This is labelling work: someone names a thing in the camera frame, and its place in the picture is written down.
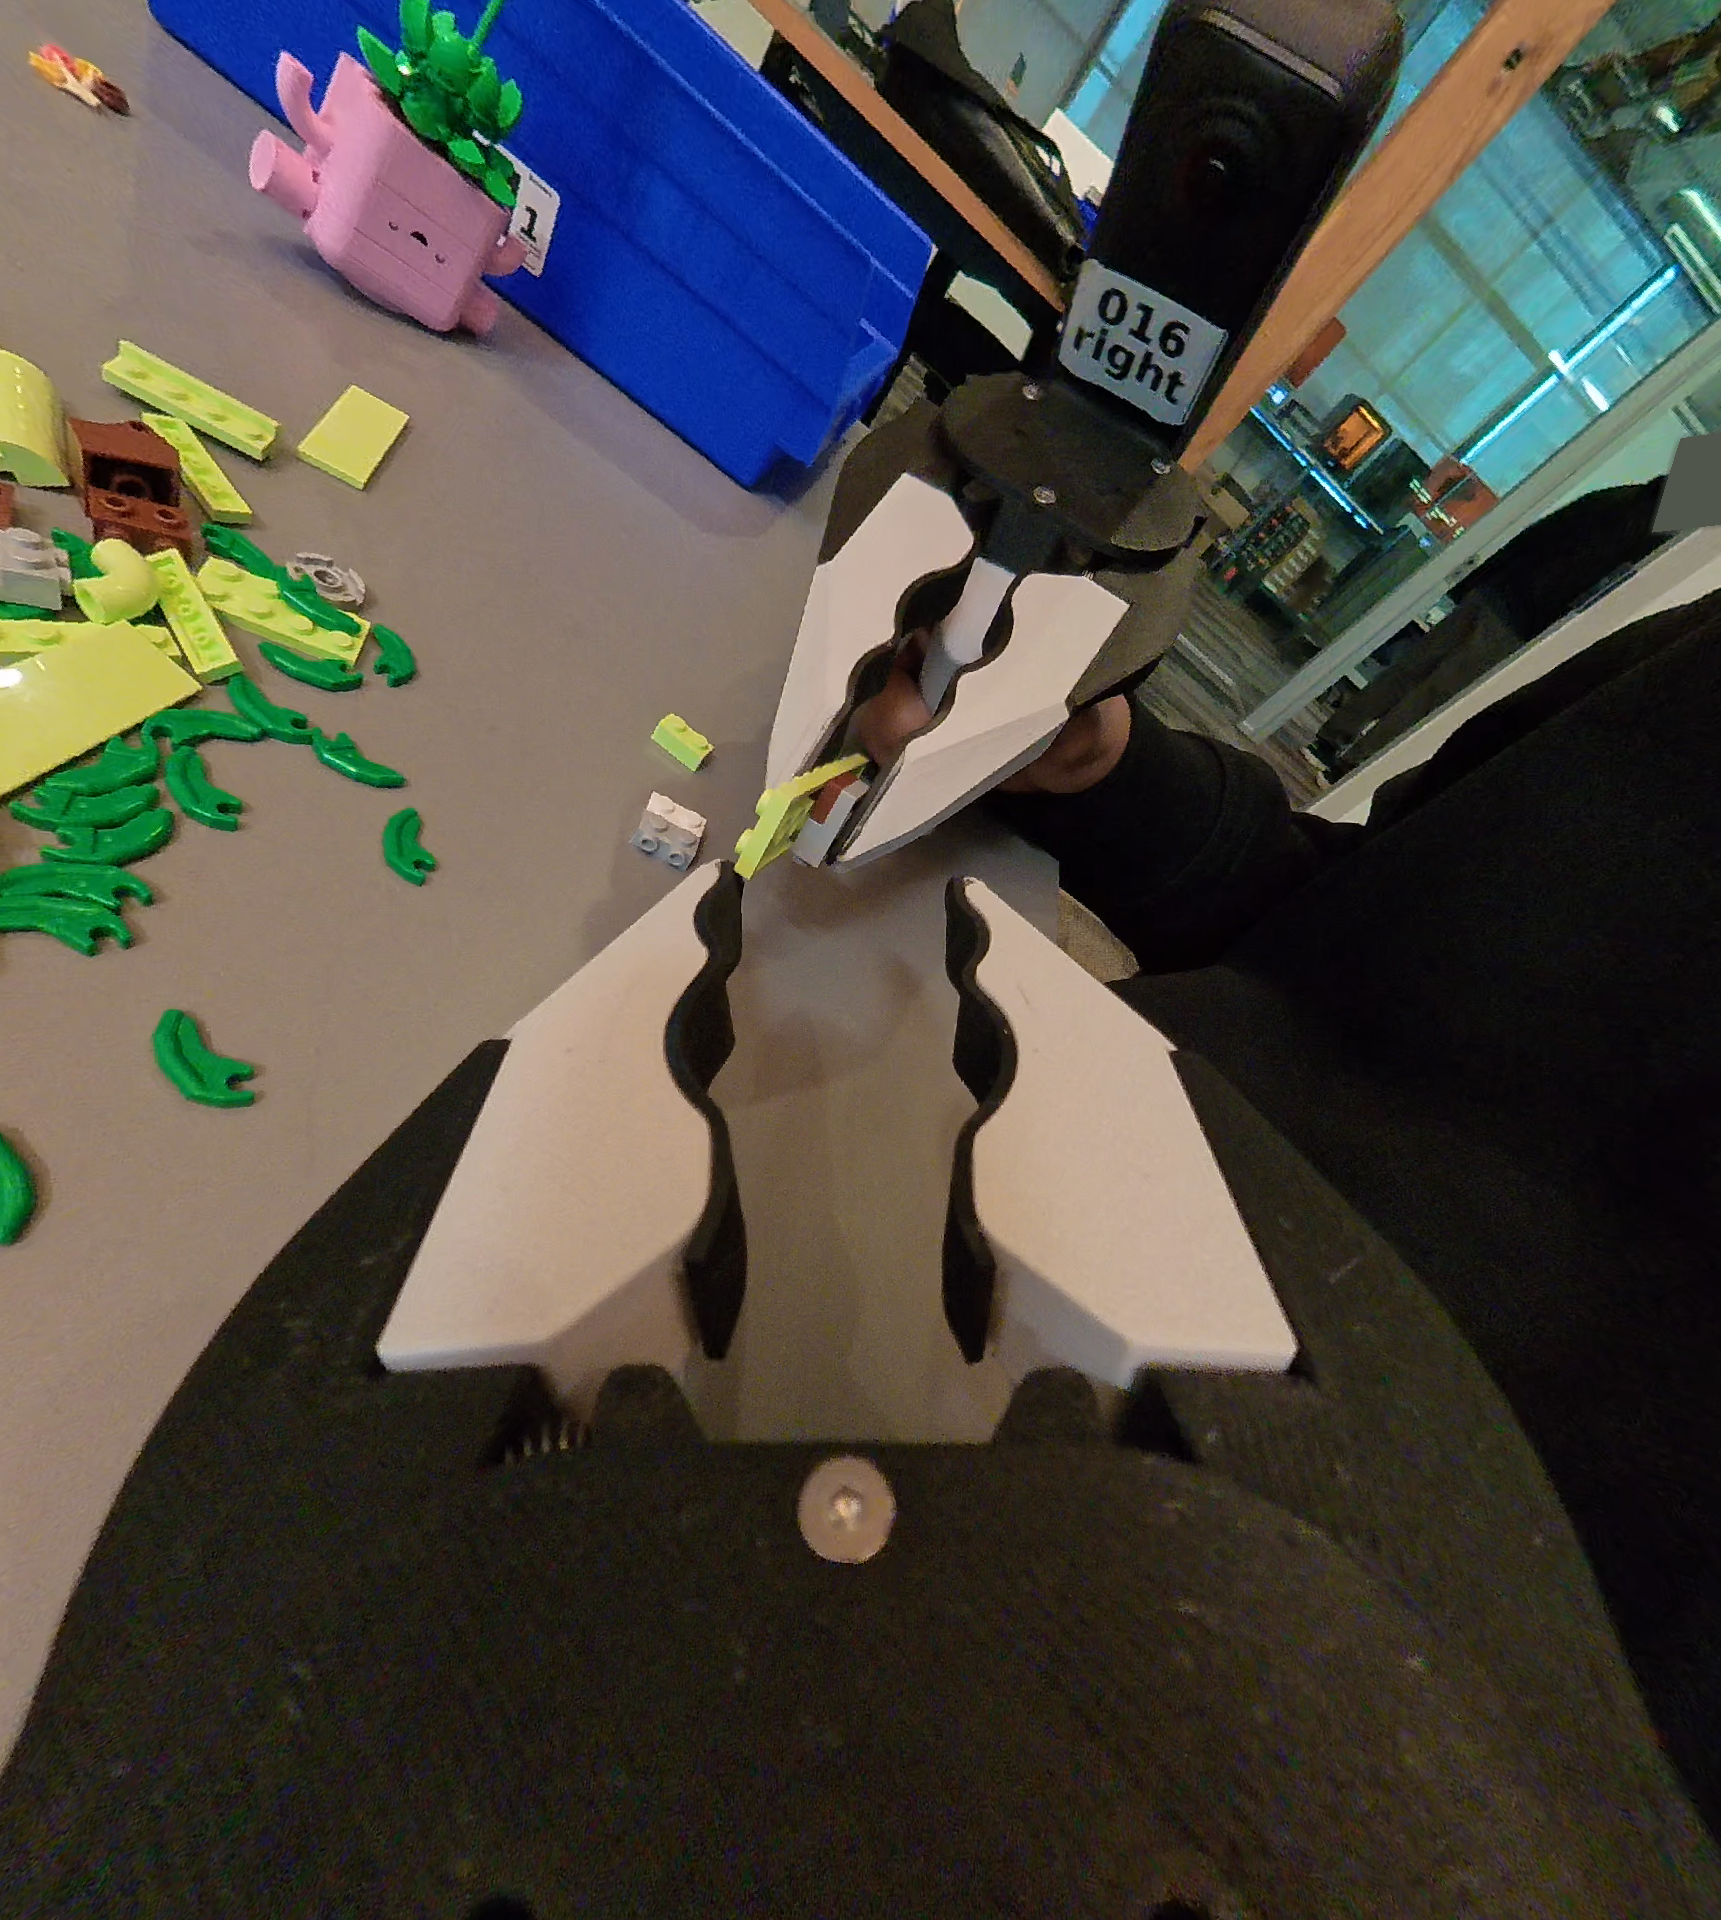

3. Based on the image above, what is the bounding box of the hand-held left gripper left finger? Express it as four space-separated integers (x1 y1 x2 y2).
376 866 747 1375

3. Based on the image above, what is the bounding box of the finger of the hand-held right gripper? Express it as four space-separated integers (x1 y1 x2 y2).
823 567 1127 873
767 474 984 798

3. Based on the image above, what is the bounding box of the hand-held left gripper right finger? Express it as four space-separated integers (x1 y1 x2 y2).
940 879 1301 1392

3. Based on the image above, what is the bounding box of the lime long studded plate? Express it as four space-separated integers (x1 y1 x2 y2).
733 755 868 883

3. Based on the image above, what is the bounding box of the pile of mixed toy bricks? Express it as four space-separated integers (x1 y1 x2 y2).
0 254 418 1031

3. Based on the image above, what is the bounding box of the person's right forearm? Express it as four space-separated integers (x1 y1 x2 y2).
986 704 1404 979

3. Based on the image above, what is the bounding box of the person's right hand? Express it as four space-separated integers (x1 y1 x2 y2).
853 661 1135 801

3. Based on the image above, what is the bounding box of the blue plastic bin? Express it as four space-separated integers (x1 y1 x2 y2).
146 0 940 499

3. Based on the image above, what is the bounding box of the lime smooth tile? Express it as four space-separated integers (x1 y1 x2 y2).
296 384 411 493

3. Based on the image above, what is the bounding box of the pink brick pot figure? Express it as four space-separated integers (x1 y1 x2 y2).
249 0 562 336

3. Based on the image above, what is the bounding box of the small orange brick piece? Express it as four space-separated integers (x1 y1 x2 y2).
26 45 131 118

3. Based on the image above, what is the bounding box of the wooden post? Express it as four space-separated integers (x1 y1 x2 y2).
1183 0 1613 470

